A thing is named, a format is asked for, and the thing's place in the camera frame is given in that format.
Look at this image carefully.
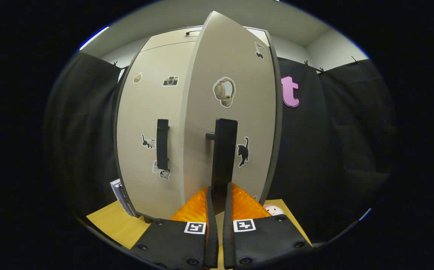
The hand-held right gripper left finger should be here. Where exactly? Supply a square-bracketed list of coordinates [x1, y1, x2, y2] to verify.
[131, 186, 219, 270]

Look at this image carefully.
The beige cabinet door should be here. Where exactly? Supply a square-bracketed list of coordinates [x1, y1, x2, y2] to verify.
[181, 10, 277, 216]
[118, 40, 197, 220]

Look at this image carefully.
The pink white plush toy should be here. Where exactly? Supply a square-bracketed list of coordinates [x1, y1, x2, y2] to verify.
[263, 204, 284, 216]

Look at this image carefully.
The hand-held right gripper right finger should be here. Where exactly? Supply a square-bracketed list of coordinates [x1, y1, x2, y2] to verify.
[223, 183, 314, 270]

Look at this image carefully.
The beige double-door shoe cabinet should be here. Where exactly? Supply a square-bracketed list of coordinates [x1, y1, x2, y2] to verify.
[114, 25, 283, 222]

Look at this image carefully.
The row of black cloth clips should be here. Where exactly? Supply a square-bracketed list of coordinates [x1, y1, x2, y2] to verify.
[112, 56, 360, 74]

